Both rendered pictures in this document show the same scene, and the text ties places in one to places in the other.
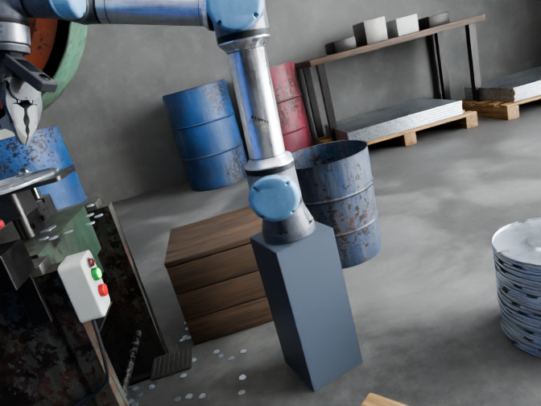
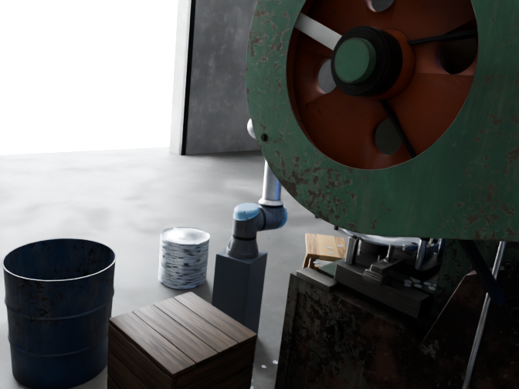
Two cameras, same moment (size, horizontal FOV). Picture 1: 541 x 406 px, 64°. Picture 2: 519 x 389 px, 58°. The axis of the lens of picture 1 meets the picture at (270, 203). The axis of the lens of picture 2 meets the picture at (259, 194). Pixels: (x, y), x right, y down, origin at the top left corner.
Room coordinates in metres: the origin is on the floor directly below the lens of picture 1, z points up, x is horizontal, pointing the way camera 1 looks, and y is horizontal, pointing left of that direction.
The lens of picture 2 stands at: (2.47, 1.50, 1.29)
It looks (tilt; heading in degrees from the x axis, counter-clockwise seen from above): 15 degrees down; 228
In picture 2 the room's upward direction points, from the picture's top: 6 degrees clockwise
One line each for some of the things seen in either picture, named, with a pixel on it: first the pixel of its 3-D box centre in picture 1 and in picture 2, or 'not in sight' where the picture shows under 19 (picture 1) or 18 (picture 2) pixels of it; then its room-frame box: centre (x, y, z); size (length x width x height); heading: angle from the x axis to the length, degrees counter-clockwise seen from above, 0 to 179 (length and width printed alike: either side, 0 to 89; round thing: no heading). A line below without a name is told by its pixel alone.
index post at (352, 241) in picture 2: (30, 184); (352, 248); (1.26, 0.66, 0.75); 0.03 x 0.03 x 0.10; 4
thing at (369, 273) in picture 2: not in sight; (388, 261); (1.24, 0.78, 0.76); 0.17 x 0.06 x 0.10; 4
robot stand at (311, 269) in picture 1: (307, 300); (237, 295); (1.14, -0.03, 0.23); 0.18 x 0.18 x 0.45; 22
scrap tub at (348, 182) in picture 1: (331, 203); (62, 310); (1.88, -0.27, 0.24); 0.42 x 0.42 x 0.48
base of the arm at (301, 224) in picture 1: (285, 216); (243, 243); (1.14, -0.03, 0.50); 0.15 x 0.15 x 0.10
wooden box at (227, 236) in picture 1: (229, 268); (180, 367); (1.61, 0.23, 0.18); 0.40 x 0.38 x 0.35; 95
